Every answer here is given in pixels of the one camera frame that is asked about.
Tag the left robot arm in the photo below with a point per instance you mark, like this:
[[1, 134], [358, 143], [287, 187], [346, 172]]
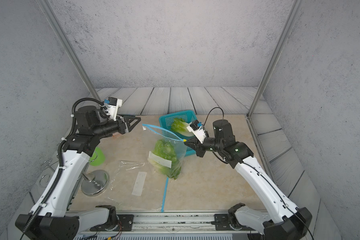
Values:
[[48, 218]]

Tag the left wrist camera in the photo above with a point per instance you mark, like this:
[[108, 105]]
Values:
[[112, 105]]

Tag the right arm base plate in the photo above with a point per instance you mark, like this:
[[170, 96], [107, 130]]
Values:
[[227, 222]]

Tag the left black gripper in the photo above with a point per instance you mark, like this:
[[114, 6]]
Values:
[[123, 125]]

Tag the left aluminium frame post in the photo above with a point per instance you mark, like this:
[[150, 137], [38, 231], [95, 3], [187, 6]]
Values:
[[58, 30]]

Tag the orange patterned bowl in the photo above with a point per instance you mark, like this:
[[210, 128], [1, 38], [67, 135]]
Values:
[[116, 135]]

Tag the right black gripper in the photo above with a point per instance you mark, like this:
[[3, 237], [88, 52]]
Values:
[[198, 145]]

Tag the clear zipper bag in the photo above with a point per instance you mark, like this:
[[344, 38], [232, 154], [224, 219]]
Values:
[[151, 134], [135, 186]]

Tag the green plastic goblet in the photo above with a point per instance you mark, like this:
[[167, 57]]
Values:
[[98, 157]]

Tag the chinese cabbage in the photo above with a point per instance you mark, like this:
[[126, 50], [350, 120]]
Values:
[[172, 172], [165, 150], [179, 126]]

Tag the teal plastic basket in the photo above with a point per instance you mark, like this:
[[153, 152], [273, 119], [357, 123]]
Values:
[[166, 121]]

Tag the aluminium frame post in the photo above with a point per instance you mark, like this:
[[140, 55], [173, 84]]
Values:
[[296, 7], [58, 30]]

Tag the right aluminium frame post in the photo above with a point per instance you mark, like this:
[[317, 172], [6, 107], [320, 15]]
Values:
[[296, 7]]

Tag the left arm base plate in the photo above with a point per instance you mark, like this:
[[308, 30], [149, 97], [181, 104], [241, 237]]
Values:
[[122, 223]]

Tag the metal wire cup rack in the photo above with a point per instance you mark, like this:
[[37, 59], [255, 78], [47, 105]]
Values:
[[74, 176]]

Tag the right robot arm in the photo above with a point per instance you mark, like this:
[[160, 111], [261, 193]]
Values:
[[284, 220]]

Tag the chinese cabbage top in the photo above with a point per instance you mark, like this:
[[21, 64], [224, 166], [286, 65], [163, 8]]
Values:
[[179, 126]]

